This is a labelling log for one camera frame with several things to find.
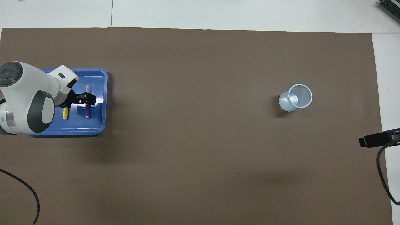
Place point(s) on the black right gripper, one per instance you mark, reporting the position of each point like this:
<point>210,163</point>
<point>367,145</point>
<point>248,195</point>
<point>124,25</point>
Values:
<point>393,136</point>

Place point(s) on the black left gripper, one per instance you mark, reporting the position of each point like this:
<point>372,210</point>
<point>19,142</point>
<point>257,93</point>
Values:
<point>67,98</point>

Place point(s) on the purple pen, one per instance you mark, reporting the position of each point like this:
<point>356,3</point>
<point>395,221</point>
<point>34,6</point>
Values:
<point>87,111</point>

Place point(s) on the yellow pen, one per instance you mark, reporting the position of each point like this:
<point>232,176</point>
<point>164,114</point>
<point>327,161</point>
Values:
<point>65,113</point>

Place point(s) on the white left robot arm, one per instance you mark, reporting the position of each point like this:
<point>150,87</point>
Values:
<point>25,93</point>

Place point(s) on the blue plastic tray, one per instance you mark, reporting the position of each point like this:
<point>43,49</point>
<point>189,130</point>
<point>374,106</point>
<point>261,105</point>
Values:
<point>93,125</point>

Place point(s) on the translucent plastic cup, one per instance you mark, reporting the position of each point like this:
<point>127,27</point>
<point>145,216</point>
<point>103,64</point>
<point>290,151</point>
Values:
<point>289,104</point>

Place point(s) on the brown table mat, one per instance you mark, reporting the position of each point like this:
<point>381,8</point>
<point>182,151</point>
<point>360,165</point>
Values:
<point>200,156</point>

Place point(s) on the dark grey device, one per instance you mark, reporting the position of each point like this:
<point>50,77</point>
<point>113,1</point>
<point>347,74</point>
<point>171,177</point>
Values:
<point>392,7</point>

